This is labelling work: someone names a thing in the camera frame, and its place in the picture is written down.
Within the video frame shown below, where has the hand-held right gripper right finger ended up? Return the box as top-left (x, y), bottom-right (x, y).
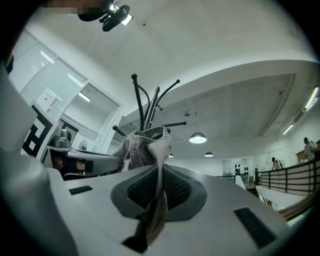
top-left (147, 163), bottom-right (298, 256)

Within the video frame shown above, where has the black head-worn camera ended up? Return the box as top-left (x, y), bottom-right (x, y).
top-left (98, 4), bottom-right (135, 32)

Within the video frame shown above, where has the wooden-topped black railing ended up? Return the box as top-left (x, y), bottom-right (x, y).
top-left (276, 196), bottom-right (316, 221)

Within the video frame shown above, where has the beige fabric garment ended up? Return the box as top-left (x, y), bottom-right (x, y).
top-left (109, 125), bottom-right (174, 247)

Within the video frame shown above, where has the black metal balcony railing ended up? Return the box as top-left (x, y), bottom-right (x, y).
top-left (254, 157), bottom-right (320, 197)

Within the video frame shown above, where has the white paper notice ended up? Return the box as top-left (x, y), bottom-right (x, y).
top-left (39, 86), bottom-right (58, 111)

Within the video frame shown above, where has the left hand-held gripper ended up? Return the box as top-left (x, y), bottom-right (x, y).
top-left (0, 62), bottom-right (126, 181)

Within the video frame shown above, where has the black metal coat rack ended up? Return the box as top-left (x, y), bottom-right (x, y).
top-left (112, 72), bottom-right (188, 141)

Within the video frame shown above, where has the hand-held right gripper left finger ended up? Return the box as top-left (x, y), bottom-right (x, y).
top-left (46, 163), bottom-right (162, 256)

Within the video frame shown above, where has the frosted glass partition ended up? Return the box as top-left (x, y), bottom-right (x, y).
top-left (9, 29), bottom-right (89, 131)

